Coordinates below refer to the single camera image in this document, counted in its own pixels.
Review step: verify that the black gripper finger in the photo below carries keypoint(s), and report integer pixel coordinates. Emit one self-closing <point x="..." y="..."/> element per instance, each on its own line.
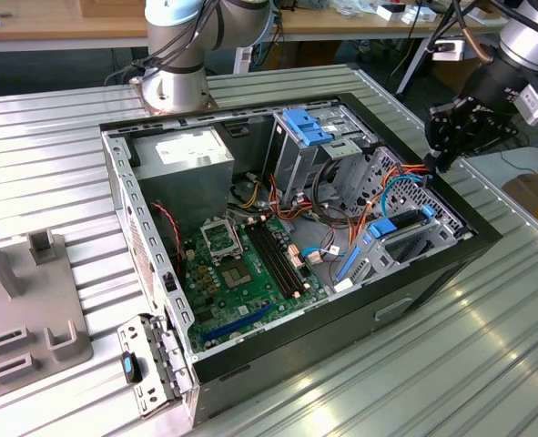
<point x="487" y="139"/>
<point x="437" y="132"/>

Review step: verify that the hard disk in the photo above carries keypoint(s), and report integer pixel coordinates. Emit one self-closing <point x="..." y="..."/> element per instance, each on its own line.
<point x="382" y="228"/>

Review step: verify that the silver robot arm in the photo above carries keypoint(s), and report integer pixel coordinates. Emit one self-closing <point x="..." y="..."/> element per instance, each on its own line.
<point x="173" y="86"/>

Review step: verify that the gray metal disk bay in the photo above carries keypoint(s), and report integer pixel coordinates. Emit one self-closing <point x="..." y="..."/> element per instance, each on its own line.
<point x="373" y="255"/>

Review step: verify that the white flat board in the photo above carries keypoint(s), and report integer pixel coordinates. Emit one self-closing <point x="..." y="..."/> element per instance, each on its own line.
<point x="500" y="168"/>

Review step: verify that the cardboard box with label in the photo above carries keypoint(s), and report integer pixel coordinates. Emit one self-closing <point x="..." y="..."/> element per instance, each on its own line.
<point x="532" y="200"/>

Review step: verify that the small white box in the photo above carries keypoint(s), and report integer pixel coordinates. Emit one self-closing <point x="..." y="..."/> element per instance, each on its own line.
<point x="421" y="16"/>
<point x="389" y="14"/>

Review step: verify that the tall gray drive cage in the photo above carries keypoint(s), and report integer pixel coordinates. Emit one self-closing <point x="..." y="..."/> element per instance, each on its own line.
<point x="296" y="168"/>

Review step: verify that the white label tag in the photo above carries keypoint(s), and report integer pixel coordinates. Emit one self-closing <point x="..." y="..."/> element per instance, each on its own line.
<point x="342" y="286"/>

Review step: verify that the black RAM slot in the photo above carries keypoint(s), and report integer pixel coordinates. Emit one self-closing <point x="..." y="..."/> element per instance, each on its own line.
<point x="280" y="255"/>
<point x="286" y="255"/>
<point x="267" y="255"/>
<point x="273" y="255"/>

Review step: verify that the black open PC case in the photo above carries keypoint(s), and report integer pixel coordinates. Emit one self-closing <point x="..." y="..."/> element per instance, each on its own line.
<point x="341" y="328"/>

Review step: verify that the CPU socket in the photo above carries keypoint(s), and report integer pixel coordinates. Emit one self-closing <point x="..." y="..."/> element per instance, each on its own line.
<point x="218" y="236"/>

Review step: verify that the square motherboard chip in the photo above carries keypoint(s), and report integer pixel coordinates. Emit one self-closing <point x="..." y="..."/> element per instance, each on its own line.
<point x="236" y="275"/>

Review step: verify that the green motherboard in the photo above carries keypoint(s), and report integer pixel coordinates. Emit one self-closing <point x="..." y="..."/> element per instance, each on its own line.
<point x="250" y="300"/>

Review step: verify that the gray power supply unit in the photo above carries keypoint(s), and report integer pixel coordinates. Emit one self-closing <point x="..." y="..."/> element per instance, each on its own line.
<point x="182" y="182"/>

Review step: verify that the blue expansion slot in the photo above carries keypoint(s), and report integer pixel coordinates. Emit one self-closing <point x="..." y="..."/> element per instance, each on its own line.
<point x="236" y="323"/>

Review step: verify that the cardboard box on desk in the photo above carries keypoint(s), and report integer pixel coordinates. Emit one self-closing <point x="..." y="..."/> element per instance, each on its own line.
<point x="109" y="7"/>

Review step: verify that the hinged metal slot cover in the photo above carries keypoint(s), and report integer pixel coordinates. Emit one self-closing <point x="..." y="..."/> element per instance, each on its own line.
<point x="134" y="332"/>

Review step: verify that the long wooden desk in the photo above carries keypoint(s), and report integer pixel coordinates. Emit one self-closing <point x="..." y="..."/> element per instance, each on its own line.
<point x="68" y="25"/>

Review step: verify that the black latch blue stripe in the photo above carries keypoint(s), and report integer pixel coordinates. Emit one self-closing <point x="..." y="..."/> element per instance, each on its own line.
<point x="134" y="368"/>

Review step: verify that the gray parts rack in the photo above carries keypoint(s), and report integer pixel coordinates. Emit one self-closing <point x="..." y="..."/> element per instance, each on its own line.
<point x="32" y="291"/>

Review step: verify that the silver wrist camera with label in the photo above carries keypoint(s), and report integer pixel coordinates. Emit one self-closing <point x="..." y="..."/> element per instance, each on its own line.
<point x="534" y="109"/>

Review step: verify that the plain silver wrist camera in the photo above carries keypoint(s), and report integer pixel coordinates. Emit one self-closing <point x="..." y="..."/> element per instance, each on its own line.
<point x="450" y="51"/>

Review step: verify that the blue plastic drive bracket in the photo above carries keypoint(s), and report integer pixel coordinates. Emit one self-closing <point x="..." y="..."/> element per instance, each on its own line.
<point x="302" y="125"/>

